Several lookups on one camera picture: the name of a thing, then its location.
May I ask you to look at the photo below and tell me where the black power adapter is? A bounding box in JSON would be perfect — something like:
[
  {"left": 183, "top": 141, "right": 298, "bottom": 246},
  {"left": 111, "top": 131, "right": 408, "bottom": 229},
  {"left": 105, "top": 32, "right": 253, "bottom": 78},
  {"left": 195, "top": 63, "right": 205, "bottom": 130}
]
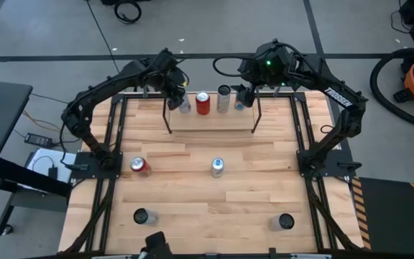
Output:
[{"left": 24, "top": 132, "right": 54, "bottom": 149}]

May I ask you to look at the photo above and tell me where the red Coca-Cola can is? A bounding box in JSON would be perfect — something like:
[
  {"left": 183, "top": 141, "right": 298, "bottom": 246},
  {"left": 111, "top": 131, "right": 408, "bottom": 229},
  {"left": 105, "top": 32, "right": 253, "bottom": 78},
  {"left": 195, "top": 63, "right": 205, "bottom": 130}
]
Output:
[
  {"left": 195, "top": 90, "right": 211, "bottom": 116},
  {"left": 129, "top": 156, "right": 153, "bottom": 178}
]

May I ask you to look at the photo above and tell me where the coiled black cable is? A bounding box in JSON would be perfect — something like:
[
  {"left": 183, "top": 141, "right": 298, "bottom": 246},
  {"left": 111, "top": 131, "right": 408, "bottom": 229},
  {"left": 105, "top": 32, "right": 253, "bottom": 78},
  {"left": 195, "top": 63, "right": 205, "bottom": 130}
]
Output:
[{"left": 113, "top": 0, "right": 143, "bottom": 25}]

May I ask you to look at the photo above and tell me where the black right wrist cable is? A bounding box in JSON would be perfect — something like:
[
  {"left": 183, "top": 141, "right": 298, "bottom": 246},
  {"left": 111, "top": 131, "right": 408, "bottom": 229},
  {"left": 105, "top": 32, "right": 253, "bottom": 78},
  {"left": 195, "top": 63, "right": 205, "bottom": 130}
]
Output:
[{"left": 212, "top": 53, "right": 262, "bottom": 78}]

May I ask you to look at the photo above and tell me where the white pineapple Celsius can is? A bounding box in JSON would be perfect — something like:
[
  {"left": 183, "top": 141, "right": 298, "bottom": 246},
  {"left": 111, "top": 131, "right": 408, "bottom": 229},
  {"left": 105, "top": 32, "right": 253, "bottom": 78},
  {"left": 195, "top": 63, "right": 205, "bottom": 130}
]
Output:
[{"left": 216, "top": 84, "right": 232, "bottom": 114}]

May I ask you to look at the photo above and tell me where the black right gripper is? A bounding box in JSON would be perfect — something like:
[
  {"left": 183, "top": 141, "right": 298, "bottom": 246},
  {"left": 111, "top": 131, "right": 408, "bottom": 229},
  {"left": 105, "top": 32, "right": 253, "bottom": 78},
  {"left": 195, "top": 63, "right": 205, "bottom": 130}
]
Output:
[{"left": 231, "top": 70, "right": 265, "bottom": 109}]

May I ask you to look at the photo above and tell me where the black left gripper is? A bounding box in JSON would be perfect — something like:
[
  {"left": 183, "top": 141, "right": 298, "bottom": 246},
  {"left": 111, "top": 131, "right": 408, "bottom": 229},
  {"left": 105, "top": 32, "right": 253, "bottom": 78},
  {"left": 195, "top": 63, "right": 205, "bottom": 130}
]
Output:
[{"left": 156, "top": 66, "right": 188, "bottom": 112}]

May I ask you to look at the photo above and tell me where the orange floor cable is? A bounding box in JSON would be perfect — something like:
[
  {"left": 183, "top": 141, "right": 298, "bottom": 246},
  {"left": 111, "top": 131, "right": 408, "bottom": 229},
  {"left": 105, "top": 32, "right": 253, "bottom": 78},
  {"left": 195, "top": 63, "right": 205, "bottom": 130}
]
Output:
[{"left": 22, "top": 109, "right": 68, "bottom": 134}]

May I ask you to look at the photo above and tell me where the dark grey desk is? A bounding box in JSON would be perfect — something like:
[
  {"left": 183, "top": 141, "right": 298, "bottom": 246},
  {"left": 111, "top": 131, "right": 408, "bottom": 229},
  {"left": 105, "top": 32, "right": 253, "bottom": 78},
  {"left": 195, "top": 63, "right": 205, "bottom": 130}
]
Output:
[{"left": 0, "top": 81, "right": 73, "bottom": 237}]

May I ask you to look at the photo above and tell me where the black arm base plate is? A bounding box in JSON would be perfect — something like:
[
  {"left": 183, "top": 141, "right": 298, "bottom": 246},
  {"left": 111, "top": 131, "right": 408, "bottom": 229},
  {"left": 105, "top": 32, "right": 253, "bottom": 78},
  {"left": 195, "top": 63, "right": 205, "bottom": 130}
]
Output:
[
  {"left": 70, "top": 150, "right": 124, "bottom": 180},
  {"left": 296, "top": 149, "right": 362, "bottom": 178}
]

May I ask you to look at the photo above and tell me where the silver and blue Red Bull can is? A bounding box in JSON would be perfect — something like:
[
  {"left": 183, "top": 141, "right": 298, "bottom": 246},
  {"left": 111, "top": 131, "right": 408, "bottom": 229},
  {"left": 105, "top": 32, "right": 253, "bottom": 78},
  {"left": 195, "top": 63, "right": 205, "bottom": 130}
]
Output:
[{"left": 210, "top": 157, "right": 226, "bottom": 179}]

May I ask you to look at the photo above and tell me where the white orange-print Celsius can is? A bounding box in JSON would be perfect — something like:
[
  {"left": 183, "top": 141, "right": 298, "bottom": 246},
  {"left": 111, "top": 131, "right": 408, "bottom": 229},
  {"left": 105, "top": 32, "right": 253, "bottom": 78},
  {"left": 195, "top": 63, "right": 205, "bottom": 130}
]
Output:
[{"left": 267, "top": 213, "right": 296, "bottom": 232}]

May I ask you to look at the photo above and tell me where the black-framed wooden shelf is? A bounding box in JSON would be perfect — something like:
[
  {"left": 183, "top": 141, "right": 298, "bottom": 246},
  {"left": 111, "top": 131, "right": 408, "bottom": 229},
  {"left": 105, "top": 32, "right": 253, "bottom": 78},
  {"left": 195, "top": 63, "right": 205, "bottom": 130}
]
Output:
[{"left": 162, "top": 94, "right": 263, "bottom": 135}]

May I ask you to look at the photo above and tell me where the white Arctic Vibe Celsius can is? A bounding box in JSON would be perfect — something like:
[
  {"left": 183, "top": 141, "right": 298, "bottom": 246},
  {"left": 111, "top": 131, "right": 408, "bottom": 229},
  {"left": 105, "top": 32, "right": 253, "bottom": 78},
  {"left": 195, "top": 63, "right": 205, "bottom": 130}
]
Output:
[
  {"left": 132, "top": 207, "right": 159, "bottom": 227},
  {"left": 178, "top": 96, "right": 193, "bottom": 115}
]

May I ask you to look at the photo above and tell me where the white sheet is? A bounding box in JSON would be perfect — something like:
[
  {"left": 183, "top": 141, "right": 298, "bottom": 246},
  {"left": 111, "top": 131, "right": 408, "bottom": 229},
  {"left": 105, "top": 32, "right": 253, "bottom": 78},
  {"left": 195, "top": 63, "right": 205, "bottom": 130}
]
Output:
[{"left": 25, "top": 147, "right": 78, "bottom": 184}]

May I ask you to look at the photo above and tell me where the black mat with yellow stripes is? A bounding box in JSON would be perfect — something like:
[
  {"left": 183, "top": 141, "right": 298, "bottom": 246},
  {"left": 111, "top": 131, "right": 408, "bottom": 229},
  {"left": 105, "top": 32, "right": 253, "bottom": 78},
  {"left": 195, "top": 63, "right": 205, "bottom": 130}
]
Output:
[{"left": 350, "top": 176, "right": 414, "bottom": 256}]

